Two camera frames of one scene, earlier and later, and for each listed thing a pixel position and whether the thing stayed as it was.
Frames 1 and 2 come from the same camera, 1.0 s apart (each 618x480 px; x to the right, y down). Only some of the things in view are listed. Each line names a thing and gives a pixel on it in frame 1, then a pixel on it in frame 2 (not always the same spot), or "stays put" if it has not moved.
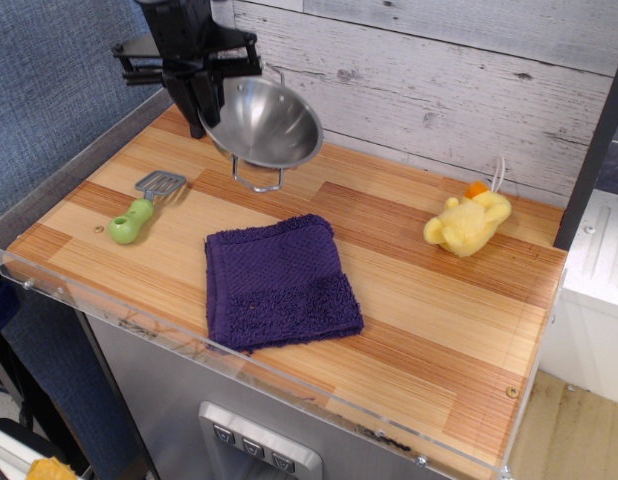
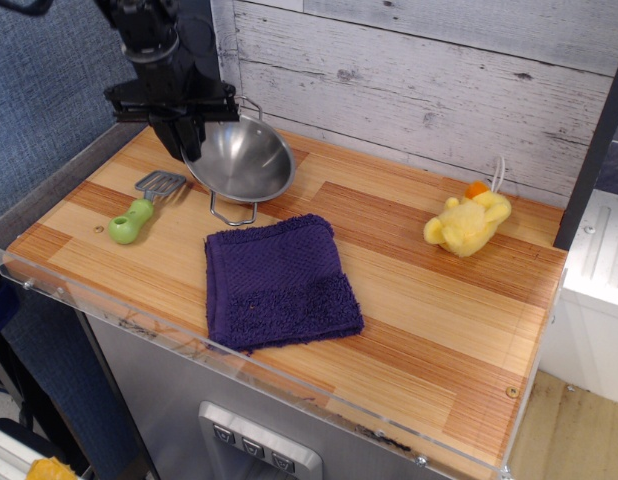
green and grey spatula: [125, 228] stays put
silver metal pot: [267, 125] → [242, 163]
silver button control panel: [234, 447] stays put
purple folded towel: [278, 284] stays put
